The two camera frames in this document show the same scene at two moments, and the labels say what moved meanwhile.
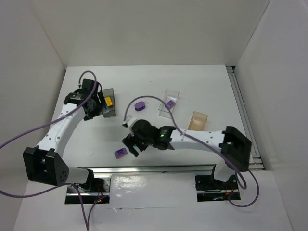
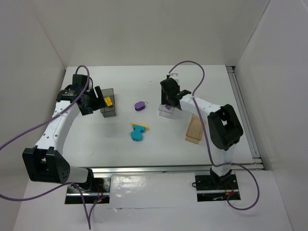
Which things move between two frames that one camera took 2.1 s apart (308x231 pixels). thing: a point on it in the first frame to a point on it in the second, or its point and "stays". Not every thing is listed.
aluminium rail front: (150, 169) stays
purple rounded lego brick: (139, 106) stays
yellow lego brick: (108, 101) stays
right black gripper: (131, 142) to (169, 95)
